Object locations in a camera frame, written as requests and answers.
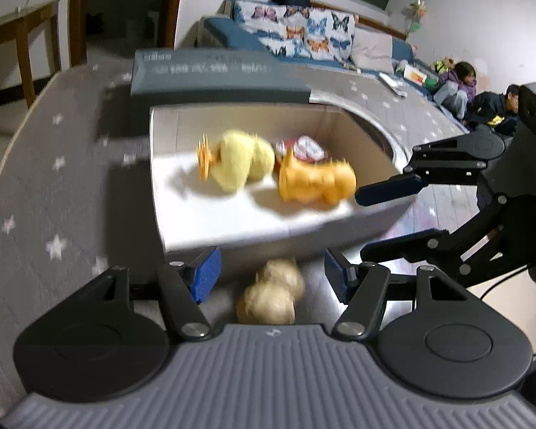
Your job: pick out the grey star-print desktop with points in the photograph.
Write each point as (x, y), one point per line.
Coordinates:
(71, 178)

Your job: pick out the beige pillow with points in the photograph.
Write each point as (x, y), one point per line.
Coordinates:
(370, 49)

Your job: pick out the wooden door frame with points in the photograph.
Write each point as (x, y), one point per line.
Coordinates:
(77, 9)

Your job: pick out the flower decoration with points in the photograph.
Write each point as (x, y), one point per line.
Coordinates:
(415, 18)

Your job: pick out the red and white snack packet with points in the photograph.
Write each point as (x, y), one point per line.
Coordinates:
(306, 147)

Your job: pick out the beige plush toy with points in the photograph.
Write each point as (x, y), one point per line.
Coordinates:
(270, 295)

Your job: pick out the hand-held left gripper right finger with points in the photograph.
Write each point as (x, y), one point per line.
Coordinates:
(337, 277)

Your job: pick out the white booklet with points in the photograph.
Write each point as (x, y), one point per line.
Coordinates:
(393, 85)

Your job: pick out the wooden side table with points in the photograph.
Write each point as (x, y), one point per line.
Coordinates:
(22, 18)

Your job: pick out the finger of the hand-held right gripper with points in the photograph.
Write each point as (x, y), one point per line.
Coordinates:
(399, 243)
(386, 190)

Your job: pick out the blue sofa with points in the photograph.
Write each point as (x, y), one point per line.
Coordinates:
(232, 31)

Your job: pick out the colourful picture book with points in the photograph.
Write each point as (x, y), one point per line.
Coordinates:
(414, 75)

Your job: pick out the white cardboard box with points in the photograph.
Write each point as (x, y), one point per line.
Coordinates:
(214, 225)

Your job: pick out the dark grey box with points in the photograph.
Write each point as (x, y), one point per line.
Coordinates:
(214, 85)

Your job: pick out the butterfly pattern cushion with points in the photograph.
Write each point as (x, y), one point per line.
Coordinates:
(295, 27)

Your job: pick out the orange toy figure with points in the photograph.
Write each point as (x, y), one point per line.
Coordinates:
(315, 181)

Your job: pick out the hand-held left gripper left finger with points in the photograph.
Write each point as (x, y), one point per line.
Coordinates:
(207, 272)

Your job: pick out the yellow plush duck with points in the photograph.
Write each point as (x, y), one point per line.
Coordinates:
(239, 161)

